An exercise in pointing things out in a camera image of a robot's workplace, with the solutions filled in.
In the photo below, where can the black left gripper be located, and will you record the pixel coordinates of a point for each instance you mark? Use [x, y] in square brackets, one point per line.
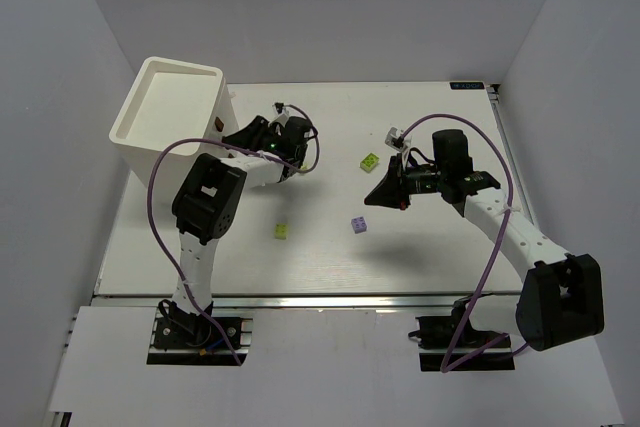
[257, 132]

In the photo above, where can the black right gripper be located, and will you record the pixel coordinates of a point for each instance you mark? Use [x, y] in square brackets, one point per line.
[397, 183]

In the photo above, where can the yellow-green 2x3 lego brick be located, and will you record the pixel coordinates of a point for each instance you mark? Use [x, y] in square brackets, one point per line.
[369, 162]

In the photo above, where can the yellow-green 2x2 lego brick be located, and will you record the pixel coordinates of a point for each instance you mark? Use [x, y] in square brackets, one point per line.
[281, 231]

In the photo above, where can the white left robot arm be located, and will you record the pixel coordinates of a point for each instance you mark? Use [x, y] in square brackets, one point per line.
[207, 201]

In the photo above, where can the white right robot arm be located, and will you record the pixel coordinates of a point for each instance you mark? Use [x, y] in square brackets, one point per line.
[561, 297]

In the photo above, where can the purple 2x2 lego brick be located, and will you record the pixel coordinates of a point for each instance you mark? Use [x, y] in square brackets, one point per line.
[359, 225]

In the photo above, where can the white drawer cabinet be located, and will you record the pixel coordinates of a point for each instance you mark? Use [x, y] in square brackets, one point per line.
[170, 100]

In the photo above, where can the blue label sticker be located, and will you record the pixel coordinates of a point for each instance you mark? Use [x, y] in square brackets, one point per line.
[467, 85]

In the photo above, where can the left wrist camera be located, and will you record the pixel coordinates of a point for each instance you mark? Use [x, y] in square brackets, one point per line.
[281, 113]

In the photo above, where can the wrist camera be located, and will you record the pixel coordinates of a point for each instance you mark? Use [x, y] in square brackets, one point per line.
[281, 113]
[397, 140]

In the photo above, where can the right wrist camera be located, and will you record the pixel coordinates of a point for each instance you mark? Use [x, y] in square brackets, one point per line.
[397, 140]

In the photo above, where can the aluminium table edge rail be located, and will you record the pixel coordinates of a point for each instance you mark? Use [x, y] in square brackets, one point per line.
[341, 301]

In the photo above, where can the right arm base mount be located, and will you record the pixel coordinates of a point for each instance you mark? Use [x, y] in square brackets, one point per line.
[435, 332]

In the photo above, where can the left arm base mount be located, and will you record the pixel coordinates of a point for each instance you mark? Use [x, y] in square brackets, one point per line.
[179, 338]

